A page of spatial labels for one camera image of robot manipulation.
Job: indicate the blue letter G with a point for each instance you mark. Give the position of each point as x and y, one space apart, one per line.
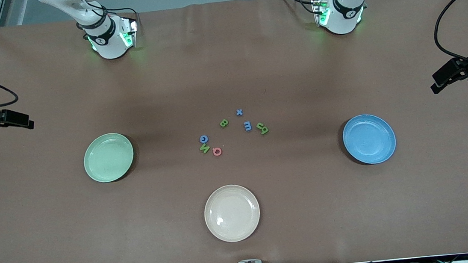
202 140

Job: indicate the green letter N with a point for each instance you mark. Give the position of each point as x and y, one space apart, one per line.
260 125
204 149

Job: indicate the red letter Q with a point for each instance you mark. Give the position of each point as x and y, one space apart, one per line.
214 152

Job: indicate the green letter B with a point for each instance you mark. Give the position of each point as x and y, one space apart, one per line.
224 123

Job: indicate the blue letter m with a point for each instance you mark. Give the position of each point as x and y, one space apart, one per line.
247 126

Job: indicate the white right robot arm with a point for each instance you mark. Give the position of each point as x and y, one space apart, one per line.
107 40

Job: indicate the light green plate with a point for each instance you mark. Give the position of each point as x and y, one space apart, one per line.
108 158

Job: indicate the blue plate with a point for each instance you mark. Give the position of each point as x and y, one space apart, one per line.
369 139

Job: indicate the brown table mat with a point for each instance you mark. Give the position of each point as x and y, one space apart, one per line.
55 234

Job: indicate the green letter q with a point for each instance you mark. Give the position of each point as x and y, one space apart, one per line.
264 131

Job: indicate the beige plate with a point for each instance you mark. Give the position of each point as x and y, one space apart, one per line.
232 213

